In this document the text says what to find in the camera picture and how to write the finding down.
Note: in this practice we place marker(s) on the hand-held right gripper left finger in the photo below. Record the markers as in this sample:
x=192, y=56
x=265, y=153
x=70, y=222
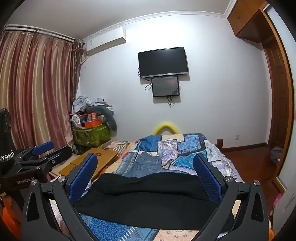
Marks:
x=83, y=176

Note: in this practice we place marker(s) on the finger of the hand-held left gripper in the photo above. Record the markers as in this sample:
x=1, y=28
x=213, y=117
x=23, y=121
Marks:
x=59, y=153
x=44, y=147

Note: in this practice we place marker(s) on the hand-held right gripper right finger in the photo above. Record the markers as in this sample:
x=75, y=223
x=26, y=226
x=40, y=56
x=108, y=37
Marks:
x=208, y=183

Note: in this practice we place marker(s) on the black pants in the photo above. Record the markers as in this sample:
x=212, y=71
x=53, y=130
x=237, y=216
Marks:
x=148, y=199

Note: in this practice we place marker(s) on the light wooden board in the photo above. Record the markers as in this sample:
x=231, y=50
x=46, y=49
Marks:
x=75, y=160

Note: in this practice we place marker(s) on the brown wooden board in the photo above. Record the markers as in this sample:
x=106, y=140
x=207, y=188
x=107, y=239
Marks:
x=101, y=157

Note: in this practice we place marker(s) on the orange bag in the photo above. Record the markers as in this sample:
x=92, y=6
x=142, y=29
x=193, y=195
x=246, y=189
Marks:
x=9, y=213

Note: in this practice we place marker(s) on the green patterned storage bag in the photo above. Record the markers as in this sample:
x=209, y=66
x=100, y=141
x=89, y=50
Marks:
x=92, y=138

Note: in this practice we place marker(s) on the blue patchwork blanket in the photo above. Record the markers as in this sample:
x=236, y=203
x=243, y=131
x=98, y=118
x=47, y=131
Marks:
x=180, y=153

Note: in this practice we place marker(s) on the orange box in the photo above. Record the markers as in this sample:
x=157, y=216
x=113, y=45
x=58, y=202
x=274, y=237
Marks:
x=92, y=124

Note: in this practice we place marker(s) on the striped pink curtain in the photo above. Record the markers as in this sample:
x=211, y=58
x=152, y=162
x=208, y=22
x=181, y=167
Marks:
x=34, y=92

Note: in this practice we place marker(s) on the pile of grey clothes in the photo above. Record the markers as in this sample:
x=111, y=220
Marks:
x=85, y=102

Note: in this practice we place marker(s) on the blue jeans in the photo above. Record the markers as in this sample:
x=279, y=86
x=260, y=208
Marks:
x=143, y=163

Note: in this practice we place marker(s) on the grey pillow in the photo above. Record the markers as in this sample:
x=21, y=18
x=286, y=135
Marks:
x=111, y=118

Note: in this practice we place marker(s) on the yellow foam tube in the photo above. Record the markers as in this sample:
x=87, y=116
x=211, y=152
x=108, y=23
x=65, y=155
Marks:
x=164, y=125

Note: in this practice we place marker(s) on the grey clothes on floor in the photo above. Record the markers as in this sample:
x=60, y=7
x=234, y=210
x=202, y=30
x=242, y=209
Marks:
x=276, y=156

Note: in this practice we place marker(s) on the brown wooden door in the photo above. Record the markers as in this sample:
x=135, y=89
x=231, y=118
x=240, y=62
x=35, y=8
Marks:
x=278, y=92

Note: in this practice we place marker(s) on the white air conditioner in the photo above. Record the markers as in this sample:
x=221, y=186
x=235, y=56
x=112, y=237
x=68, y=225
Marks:
x=105, y=41

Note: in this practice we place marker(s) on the dark wooden bed post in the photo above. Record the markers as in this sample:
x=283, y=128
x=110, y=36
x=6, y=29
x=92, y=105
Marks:
x=219, y=144

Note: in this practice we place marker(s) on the white wall outlet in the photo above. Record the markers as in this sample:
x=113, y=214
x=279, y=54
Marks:
x=236, y=137

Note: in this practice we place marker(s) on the white curtain rail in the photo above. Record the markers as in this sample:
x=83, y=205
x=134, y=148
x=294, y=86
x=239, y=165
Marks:
x=39, y=32

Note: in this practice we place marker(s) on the black wall television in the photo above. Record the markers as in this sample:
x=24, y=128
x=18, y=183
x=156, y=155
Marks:
x=163, y=61

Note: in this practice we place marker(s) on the wooden wall cabinet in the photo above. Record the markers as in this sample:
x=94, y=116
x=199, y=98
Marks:
x=245, y=16

